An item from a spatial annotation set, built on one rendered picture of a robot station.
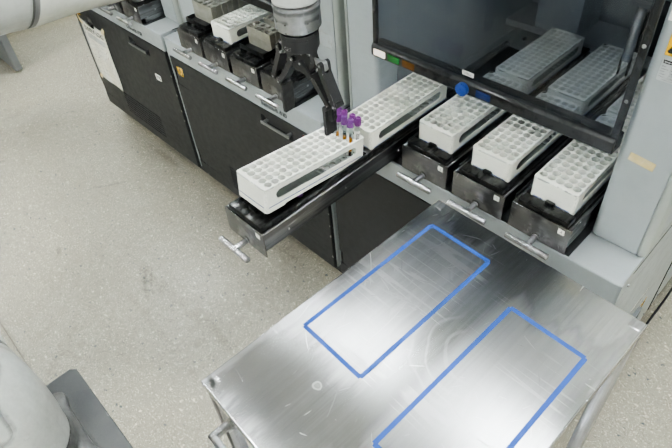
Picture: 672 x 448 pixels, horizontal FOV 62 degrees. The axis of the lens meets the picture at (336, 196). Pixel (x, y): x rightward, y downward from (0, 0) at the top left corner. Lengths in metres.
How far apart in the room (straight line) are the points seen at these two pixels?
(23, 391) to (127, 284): 1.38
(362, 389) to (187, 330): 1.24
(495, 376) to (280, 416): 0.34
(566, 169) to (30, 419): 1.06
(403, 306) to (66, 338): 1.49
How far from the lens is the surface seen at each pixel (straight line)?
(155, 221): 2.52
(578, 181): 1.25
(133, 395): 2.03
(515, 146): 1.31
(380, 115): 1.40
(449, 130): 1.34
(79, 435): 1.14
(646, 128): 1.14
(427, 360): 0.97
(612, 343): 1.05
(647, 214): 1.24
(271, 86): 1.72
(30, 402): 0.99
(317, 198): 1.25
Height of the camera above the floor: 1.65
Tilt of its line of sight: 42 degrees down
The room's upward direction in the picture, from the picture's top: 5 degrees counter-clockwise
